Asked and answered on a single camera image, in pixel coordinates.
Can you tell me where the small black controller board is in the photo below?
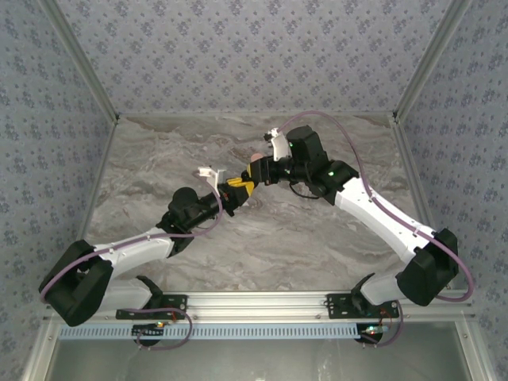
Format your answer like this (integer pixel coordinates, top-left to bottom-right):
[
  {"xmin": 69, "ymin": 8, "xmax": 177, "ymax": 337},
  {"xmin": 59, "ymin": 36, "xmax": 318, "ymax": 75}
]
[
  {"xmin": 359, "ymin": 323, "xmax": 387, "ymax": 343},
  {"xmin": 132, "ymin": 323, "xmax": 166, "ymax": 339}
]

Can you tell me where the grey metal panel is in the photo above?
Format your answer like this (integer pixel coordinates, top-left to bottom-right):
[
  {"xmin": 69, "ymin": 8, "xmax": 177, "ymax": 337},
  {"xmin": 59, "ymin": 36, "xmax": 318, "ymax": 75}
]
[{"xmin": 51, "ymin": 337, "xmax": 468, "ymax": 381}]

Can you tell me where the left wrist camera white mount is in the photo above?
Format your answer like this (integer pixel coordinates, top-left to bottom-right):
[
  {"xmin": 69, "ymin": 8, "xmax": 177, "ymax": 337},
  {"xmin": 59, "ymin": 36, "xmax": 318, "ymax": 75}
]
[{"xmin": 196, "ymin": 166, "xmax": 228, "ymax": 192}]

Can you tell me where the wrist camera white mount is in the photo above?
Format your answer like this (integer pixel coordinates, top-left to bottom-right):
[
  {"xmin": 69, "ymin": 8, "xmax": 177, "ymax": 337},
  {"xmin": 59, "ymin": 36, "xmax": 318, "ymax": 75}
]
[
  {"xmin": 263, "ymin": 126, "xmax": 294, "ymax": 162},
  {"xmin": 196, "ymin": 166, "xmax": 228, "ymax": 192}
]

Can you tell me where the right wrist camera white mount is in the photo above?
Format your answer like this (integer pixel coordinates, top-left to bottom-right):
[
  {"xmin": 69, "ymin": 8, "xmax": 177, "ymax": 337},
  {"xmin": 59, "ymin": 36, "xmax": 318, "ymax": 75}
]
[{"xmin": 263, "ymin": 126, "xmax": 294, "ymax": 162}]

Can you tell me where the purple cable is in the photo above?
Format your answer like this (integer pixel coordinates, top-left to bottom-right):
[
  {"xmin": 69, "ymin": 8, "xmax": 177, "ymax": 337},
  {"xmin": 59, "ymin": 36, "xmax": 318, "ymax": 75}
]
[
  {"xmin": 276, "ymin": 110, "xmax": 476, "ymax": 348},
  {"xmin": 38, "ymin": 178, "xmax": 194, "ymax": 351}
]

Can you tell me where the aluminium table side rail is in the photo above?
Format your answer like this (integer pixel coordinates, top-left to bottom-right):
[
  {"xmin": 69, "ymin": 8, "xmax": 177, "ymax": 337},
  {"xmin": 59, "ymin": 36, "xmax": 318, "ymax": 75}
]
[
  {"xmin": 61, "ymin": 114, "xmax": 122, "ymax": 294},
  {"xmin": 390, "ymin": 113, "xmax": 454, "ymax": 290}
]

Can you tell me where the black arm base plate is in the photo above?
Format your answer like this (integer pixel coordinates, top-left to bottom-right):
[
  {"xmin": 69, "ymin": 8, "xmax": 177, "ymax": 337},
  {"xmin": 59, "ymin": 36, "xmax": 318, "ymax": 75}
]
[
  {"xmin": 115, "ymin": 294, "xmax": 188, "ymax": 321},
  {"xmin": 327, "ymin": 293, "xmax": 400, "ymax": 321}
]

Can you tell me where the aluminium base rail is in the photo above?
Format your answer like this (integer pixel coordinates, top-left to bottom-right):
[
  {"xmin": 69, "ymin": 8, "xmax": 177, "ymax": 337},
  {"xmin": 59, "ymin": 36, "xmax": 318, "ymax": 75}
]
[{"xmin": 43, "ymin": 291, "xmax": 476, "ymax": 321}]

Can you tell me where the slotted light blue cable duct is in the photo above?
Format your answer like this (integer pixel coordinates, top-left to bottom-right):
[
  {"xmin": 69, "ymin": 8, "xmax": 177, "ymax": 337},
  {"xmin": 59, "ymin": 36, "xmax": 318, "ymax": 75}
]
[{"xmin": 58, "ymin": 323, "xmax": 360, "ymax": 341}]

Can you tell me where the aluminium frame post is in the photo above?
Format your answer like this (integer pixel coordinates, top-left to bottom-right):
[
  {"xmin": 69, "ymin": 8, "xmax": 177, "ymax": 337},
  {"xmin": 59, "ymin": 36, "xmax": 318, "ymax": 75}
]
[
  {"xmin": 392, "ymin": 0, "xmax": 475, "ymax": 122},
  {"xmin": 39, "ymin": 0, "xmax": 121, "ymax": 122}
]

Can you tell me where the aluminium lower frame leg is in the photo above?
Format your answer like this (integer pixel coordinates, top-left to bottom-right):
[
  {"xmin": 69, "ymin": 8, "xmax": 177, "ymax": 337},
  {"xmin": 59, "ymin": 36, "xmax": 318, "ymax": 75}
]
[
  {"xmin": 21, "ymin": 320, "xmax": 60, "ymax": 381},
  {"xmin": 454, "ymin": 320, "xmax": 495, "ymax": 381}
]

